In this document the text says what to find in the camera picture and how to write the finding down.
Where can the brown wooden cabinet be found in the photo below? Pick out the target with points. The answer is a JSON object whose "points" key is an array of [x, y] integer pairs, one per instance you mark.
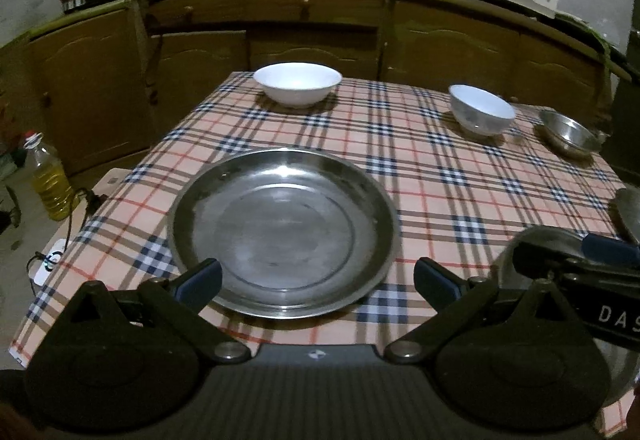
{"points": [[450, 39]]}

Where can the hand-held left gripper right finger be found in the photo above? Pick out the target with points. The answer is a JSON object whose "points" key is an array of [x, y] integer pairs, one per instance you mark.
{"points": [[434, 282]]}

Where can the steel bowl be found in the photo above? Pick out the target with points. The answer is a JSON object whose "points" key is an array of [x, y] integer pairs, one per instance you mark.
{"points": [[570, 129]]}

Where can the plaid tablecloth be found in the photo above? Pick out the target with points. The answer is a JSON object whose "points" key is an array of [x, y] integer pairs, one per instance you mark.
{"points": [[450, 200]]}

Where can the wide white bowl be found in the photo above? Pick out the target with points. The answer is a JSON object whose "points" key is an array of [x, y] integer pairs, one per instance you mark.
{"points": [[297, 79]]}

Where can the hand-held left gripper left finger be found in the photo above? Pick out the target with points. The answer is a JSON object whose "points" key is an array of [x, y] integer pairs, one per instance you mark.
{"points": [[205, 280]]}

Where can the round steel plate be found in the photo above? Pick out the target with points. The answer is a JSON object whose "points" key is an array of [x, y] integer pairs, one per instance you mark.
{"points": [[622, 370], [285, 230]]}

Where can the cooking oil bottle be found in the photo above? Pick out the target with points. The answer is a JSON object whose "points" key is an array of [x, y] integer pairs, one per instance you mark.
{"points": [[50, 185]]}

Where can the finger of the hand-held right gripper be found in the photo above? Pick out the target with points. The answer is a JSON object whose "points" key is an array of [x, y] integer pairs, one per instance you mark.
{"points": [[610, 250], [550, 260]]}

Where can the white device with green light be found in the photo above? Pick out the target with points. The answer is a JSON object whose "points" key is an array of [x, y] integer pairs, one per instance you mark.
{"points": [[50, 265]]}

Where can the deep white bowl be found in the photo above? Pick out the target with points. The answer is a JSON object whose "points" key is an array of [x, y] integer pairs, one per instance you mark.
{"points": [[480, 112]]}

